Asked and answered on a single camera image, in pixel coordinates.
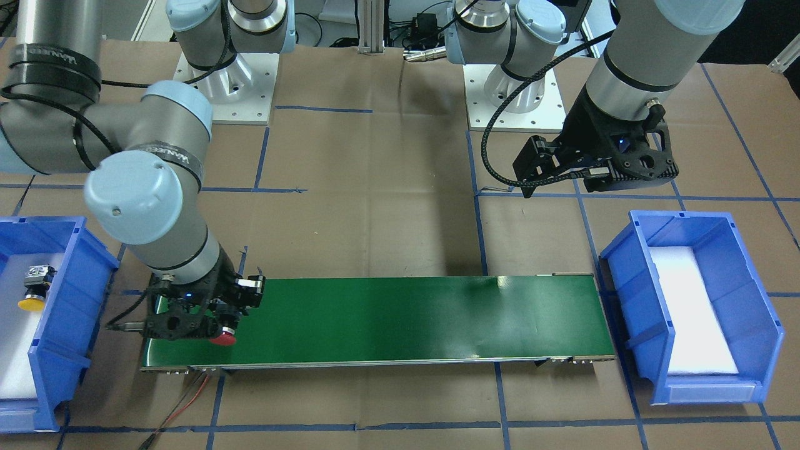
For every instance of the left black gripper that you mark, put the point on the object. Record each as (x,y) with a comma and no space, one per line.
(585,127)

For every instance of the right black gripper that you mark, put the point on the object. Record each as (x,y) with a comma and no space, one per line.
(220,275)

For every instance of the red mushroom push button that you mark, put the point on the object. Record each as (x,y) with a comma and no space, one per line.
(226,336)

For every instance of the yellow mushroom push button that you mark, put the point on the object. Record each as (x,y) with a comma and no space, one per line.
(37,282)

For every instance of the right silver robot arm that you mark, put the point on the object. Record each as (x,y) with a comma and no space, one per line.
(143,160)

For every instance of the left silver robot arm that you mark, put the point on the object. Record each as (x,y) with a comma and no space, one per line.
(648,53)

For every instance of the blue plastic bin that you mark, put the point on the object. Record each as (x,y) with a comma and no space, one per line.
(749,322)
(59,351)

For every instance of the green conveyor belt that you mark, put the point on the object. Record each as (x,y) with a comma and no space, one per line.
(340,322)

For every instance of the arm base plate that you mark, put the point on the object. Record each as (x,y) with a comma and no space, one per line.
(538,108)
(242,93)

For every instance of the aluminium frame post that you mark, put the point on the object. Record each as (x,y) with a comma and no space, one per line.
(372,24)

